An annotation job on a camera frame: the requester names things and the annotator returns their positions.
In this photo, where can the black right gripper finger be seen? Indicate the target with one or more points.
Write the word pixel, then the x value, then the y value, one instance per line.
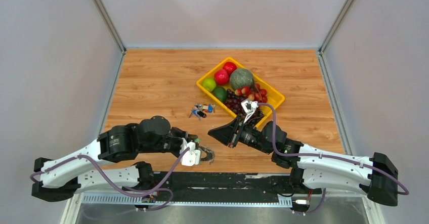
pixel 233 125
pixel 226 135

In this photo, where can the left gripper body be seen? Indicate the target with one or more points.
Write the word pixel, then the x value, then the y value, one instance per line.
pixel 175 139

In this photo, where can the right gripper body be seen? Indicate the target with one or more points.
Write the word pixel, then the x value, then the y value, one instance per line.
pixel 244 134

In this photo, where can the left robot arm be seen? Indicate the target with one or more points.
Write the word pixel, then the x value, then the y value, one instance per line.
pixel 84 169

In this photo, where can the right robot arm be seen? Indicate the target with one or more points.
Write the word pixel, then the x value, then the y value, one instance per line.
pixel 375 176

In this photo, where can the pile of tagged keys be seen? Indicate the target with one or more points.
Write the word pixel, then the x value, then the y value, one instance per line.
pixel 200 110

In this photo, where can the purple grape bunch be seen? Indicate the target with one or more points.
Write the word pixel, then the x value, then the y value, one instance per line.
pixel 233 103

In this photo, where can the dark green lime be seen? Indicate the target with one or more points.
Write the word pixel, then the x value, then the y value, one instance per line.
pixel 220 93

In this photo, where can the light green apple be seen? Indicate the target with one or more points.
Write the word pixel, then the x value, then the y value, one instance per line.
pixel 209 84

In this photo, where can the yellow plastic tray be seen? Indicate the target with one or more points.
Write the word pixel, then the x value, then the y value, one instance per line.
pixel 275 98

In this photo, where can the green netted melon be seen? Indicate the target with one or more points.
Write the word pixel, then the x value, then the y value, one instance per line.
pixel 241 77

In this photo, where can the red apple near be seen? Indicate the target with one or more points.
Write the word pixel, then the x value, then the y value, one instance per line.
pixel 221 77

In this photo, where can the red apple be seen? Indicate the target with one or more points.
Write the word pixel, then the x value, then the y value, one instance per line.
pixel 229 67
pixel 221 77

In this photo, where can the red apple far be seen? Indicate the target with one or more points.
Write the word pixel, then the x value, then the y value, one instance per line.
pixel 229 67

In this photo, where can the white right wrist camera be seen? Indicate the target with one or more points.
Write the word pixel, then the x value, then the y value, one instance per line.
pixel 249 108

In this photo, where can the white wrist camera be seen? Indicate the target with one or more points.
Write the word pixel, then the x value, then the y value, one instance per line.
pixel 189 156
pixel 249 108

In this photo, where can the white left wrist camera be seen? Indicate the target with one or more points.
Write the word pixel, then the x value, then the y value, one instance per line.
pixel 189 156

